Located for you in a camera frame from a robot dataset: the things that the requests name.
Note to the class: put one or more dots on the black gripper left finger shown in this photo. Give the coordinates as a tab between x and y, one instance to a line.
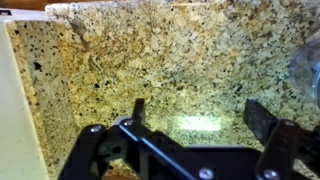
90	153

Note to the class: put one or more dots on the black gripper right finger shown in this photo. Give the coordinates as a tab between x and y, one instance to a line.
283	150

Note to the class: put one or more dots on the clear food processor chamber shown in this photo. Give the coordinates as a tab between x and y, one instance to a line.
308	73

